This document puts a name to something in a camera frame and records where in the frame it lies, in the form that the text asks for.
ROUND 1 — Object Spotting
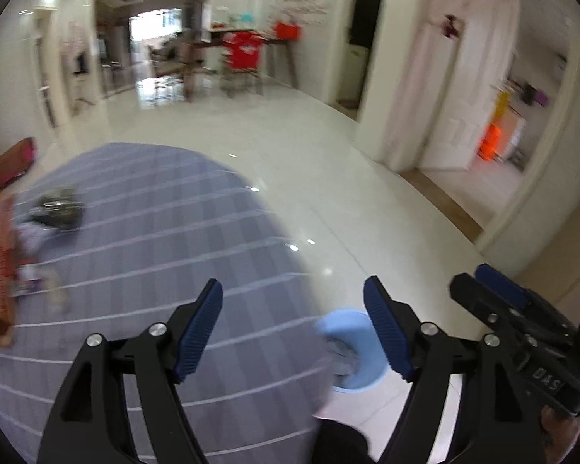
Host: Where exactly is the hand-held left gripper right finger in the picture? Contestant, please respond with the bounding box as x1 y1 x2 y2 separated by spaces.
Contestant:
362 275 547 464

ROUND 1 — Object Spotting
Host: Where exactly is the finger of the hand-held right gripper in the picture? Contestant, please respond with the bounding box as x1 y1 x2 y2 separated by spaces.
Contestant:
474 263 531 308
449 273 519 333

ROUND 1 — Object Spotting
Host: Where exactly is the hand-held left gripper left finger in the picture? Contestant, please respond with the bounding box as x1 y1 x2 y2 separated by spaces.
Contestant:
36 279 223 464

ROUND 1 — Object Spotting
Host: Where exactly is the pale blue ribbed wastebasket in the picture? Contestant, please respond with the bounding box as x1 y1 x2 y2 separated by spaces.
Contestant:
314 307 388 393

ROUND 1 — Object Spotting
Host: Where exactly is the beige wrapper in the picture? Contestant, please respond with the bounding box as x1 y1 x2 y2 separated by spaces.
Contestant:
43 271 72 315

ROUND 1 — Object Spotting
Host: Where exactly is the purple white small wrapper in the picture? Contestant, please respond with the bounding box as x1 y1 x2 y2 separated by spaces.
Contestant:
17 265 44 297

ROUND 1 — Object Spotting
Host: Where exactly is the dark wrapper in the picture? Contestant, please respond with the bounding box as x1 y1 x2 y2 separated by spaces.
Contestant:
29 186 87 231

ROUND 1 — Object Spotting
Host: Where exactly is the person's right hand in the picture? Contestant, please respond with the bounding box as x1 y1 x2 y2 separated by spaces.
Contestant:
539 407 580 464

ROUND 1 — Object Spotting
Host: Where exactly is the round table checked grey tablecloth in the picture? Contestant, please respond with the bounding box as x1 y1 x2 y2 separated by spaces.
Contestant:
0 142 335 464

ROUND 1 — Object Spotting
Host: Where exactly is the person's dark clothed knee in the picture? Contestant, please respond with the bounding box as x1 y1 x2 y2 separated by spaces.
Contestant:
312 420 374 464

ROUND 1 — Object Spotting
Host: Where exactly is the orange plastic stool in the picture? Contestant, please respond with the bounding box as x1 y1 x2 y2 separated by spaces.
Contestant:
478 123 506 162

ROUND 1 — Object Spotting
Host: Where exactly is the yellow plastic box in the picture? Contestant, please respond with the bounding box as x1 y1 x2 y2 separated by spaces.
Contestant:
492 88 514 127

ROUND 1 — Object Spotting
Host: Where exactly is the white panel door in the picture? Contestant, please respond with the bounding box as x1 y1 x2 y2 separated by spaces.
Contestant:
418 0 521 173

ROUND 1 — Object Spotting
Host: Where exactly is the pink floral door curtain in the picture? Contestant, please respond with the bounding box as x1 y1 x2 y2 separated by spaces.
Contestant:
381 0 461 171

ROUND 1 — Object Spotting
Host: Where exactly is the red brown cushioned bench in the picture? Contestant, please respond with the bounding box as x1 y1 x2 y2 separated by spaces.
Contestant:
0 136 38 190

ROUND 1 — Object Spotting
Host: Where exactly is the white appliance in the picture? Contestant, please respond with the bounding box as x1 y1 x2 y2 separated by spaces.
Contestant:
346 43 370 103

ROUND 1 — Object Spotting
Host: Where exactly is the wooden dining chair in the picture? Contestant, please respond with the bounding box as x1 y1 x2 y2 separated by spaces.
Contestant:
220 33 265 97

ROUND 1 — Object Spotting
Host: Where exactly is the dark red bow tieback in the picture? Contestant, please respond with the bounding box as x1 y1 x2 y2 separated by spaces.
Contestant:
442 14 465 39

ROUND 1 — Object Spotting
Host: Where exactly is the wooden coat stand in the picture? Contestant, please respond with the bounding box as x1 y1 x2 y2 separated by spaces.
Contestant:
72 47 96 108

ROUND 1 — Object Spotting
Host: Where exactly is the red garment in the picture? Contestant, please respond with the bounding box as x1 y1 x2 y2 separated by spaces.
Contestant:
221 30 264 69

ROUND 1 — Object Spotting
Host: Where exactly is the dark wooden dining table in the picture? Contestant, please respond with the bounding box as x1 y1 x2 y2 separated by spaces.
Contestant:
180 33 299 103

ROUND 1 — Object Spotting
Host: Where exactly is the red bag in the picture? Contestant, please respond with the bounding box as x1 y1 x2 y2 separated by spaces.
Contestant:
275 20 303 42

